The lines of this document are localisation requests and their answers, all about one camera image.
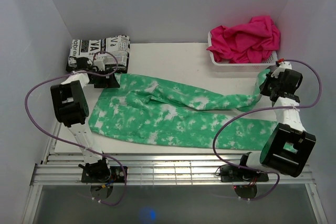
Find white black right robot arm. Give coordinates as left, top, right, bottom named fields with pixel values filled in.
left=237, top=68, right=316, bottom=180

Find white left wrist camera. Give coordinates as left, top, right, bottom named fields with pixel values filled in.
left=92, top=51, right=115, bottom=71

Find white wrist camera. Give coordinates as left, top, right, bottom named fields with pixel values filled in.
left=92, top=51, right=115, bottom=71
left=271, top=59, right=292, bottom=78

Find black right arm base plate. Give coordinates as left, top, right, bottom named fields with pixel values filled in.
left=217, top=164, right=269, bottom=183

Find white plastic basket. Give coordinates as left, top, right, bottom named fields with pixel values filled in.
left=207, top=31, right=279, bottom=71

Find newspaper print folded trousers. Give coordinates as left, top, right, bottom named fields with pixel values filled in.
left=66, top=35, right=130, bottom=73

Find green white tie-dye trousers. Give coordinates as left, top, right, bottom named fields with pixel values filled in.
left=89, top=74, right=277, bottom=151

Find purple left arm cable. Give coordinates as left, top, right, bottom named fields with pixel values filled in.
left=24, top=50, right=128, bottom=207

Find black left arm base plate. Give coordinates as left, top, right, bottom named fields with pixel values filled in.
left=80, top=166, right=128, bottom=184

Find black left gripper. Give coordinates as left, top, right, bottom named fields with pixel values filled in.
left=90, top=68, right=119, bottom=89

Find pink crumpled trousers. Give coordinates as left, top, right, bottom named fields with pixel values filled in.
left=207, top=16, right=281, bottom=64

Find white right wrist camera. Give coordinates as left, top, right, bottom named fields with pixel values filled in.
left=271, top=59, right=292, bottom=78

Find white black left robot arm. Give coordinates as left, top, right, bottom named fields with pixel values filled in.
left=50, top=51, right=120, bottom=182

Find aluminium rail frame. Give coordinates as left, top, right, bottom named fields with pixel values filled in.
left=29, top=121, right=316, bottom=187

